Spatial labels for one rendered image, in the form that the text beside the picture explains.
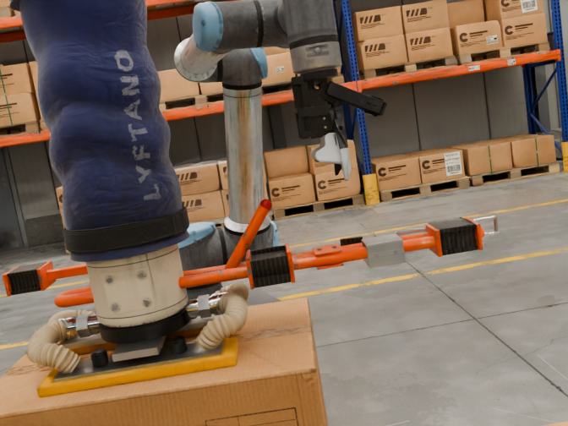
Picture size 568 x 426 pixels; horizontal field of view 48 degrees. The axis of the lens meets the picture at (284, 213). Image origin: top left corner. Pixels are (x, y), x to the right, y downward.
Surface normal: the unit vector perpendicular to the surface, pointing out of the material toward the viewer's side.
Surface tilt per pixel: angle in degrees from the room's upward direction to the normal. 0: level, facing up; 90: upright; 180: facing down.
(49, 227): 90
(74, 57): 79
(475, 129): 90
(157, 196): 85
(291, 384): 90
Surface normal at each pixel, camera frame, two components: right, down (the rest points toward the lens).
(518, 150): 0.04, 0.13
